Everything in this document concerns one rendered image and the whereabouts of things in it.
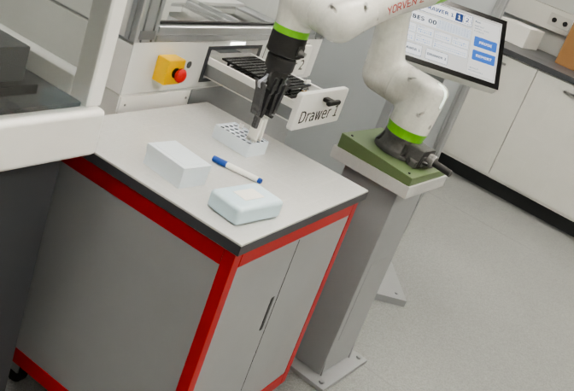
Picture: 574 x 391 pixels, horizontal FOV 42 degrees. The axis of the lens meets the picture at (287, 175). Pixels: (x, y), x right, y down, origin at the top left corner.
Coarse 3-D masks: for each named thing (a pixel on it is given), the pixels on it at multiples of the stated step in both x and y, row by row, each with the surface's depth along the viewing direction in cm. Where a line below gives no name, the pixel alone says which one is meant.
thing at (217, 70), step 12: (216, 60) 221; (264, 60) 240; (216, 72) 220; (228, 72) 219; (228, 84) 219; (240, 84) 217; (252, 84) 215; (312, 84) 233; (252, 96) 215; (288, 108) 210
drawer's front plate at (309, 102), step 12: (300, 96) 206; (312, 96) 210; (324, 96) 217; (336, 96) 224; (300, 108) 208; (312, 108) 214; (324, 108) 221; (336, 108) 228; (288, 120) 209; (300, 120) 211; (312, 120) 218; (324, 120) 225
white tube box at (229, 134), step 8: (216, 128) 200; (224, 128) 200; (232, 128) 202; (216, 136) 200; (224, 136) 199; (232, 136) 197; (240, 136) 199; (232, 144) 198; (240, 144) 196; (248, 144) 195; (256, 144) 197; (264, 144) 200; (240, 152) 197; (248, 152) 196; (256, 152) 199; (264, 152) 202
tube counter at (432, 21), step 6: (432, 18) 294; (432, 24) 293; (438, 24) 294; (444, 24) 295; (450, 24) 295; (444, 30) 294; (450, 30) 295; (456, 30) 295; (462, 30) 296; (468, 30) 297; (462, 36) 295; (468, 36) 296
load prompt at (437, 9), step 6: (432, 6) 295; (438, 6) 296; (432, 12) 295; (438, 12) 295; (444, 12) 296; (450, 12) 297; (456, 12) 298; (444, 18) 295; (450, 18) 296; (456, 18) 297; (462, 18) 298; (468, 18) 298; (462, 24) 297; (468, 24) 298
